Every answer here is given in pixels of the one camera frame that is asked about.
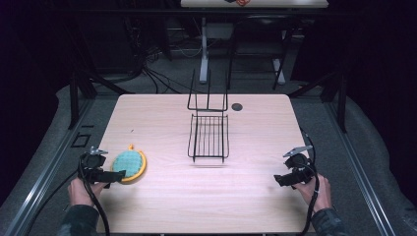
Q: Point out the orange thing on desk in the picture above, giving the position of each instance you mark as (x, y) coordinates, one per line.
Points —
(243, 2)

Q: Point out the person's left hand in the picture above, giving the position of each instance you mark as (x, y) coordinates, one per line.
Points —
(78, 193)

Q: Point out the black metal stand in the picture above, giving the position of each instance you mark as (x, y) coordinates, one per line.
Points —
(342, 105)
(74, 98)

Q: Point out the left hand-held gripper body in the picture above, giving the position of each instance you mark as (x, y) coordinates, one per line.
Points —
(92, 161)

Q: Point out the dark round table grommet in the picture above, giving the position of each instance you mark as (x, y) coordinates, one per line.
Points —
(236, 106)

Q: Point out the black chair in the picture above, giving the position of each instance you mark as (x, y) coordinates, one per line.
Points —
(259, 49)

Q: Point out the green yellow round pot holder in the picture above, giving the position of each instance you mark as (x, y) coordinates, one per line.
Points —
(129, 164)

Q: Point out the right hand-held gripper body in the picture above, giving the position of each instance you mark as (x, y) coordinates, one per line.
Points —
(300, 162)

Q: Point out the aluminium floor rail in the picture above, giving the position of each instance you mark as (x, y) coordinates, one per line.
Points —
(360, 170)
(49, 170)

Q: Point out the white background desk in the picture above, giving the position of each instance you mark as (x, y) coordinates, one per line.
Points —
(262, 4)

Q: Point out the person's right hand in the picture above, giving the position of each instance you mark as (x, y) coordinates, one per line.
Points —
(319, 196)

